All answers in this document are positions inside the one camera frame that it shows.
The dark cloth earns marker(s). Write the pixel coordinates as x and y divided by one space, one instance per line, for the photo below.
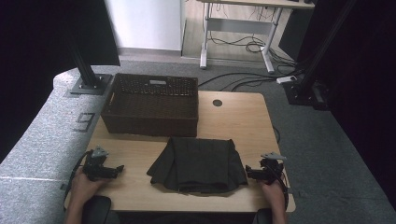
196 165

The person's left hand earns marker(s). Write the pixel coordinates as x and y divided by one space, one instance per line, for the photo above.
84 188

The white partition panel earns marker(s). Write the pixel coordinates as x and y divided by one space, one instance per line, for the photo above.
146 23

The black curtain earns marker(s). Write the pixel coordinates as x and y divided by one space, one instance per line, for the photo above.
46 56
367 77

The person's leg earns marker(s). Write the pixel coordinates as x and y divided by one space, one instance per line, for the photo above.
263 217
97 210

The white metal frame desk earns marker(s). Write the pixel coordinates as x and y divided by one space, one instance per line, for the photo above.
236 26

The white power strip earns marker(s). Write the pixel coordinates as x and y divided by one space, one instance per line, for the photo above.
286 79

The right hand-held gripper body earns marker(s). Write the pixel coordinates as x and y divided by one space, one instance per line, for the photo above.
272 168

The black metal stand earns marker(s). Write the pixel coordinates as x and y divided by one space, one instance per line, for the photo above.
311 74
88 79

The brown woven basket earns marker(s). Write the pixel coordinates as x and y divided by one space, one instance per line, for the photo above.
149 107

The person's right hand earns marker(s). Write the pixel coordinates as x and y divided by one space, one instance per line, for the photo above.
274 193

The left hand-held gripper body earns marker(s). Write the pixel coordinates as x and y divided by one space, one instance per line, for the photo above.
95 166

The black round table grommet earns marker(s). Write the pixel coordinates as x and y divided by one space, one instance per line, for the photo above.
217 102

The person's left leg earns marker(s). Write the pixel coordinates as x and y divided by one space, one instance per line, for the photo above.
97 210

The person's right leg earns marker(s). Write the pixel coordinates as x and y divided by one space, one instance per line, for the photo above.
263 217

